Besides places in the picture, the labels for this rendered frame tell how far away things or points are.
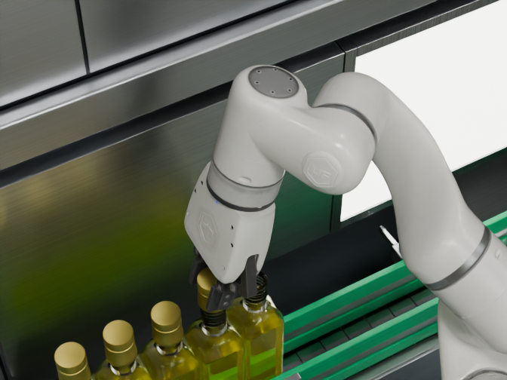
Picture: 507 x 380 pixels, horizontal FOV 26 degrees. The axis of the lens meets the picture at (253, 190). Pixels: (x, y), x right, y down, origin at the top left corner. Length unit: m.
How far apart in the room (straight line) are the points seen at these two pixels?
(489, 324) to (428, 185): 0.15
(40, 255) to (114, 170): 0.14
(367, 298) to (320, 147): 0.57
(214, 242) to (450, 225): 0.25
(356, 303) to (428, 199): 0.46
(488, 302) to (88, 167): 0.44
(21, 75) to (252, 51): 0.26
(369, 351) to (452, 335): 0.31
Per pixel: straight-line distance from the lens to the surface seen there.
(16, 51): 1.09
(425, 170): 1.11
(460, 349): 1.21
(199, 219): 1.17
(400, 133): 1.11
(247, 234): 1.11
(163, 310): 1.24
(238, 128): 1.04
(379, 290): 1.55
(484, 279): 1.08
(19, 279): 1.28
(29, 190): 1.18
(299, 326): 1.49
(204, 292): 1.22
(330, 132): 1.01
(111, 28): 1.12
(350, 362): 1.49
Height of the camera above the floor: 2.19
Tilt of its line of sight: 50 degrees down
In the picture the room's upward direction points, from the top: straight up
